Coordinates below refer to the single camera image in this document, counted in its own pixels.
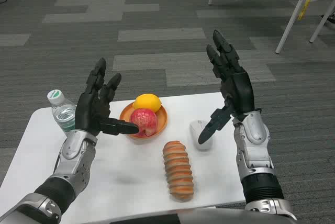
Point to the white table legs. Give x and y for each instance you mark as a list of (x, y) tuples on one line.
[(292, 20)]

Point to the clear plastic water bottle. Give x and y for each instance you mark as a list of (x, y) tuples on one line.
[(61, 114)]

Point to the yellow lemon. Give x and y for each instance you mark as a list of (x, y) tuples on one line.
[(147, 101)]

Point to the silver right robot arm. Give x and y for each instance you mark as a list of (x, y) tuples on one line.
[(254, 140)]

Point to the silver robot chest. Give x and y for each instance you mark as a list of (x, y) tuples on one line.
[(209, 216)]

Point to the ridged orange bread loaf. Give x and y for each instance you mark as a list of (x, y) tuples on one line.
[(178, 171)]

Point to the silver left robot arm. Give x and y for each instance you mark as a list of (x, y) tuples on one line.
[(70, 156)]

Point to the white computer mouse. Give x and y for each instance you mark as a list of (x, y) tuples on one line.
[(194, 129)]

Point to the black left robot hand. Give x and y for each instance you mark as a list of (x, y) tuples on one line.
[(89, 111)]

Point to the red apple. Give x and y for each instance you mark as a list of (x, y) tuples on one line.
[(144, 118)]

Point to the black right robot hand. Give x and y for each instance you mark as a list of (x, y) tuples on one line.
[(240, 90)]

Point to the orange round plate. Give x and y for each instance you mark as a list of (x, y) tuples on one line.
[(162, 122)]

